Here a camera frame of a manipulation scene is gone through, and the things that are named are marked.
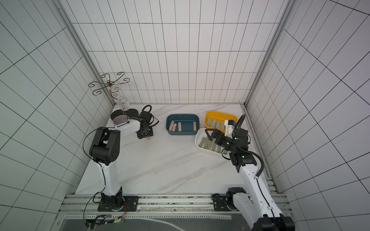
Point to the pink glass bowl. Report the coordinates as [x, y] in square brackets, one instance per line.
[120, 120]

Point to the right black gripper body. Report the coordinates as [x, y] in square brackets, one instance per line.
[218, 137]

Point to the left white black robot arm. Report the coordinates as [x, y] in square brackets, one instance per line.
[105, 150]

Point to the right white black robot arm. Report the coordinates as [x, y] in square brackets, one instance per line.
[257, 187]

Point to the white storage box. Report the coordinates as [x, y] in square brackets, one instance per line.
[219, 150]

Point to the metal scroll cup rack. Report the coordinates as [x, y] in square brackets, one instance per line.
[113, 87]

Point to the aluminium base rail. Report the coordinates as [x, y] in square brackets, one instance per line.
[174, 205]

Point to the clear glass on rack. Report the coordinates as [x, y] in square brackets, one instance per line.
[123, 103]

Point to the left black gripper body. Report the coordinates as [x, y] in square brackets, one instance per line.
[144, 133]

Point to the dark teal storage box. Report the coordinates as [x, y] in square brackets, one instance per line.
[187, 123]

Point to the yellow storage box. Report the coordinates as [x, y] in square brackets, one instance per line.
[219, 117]

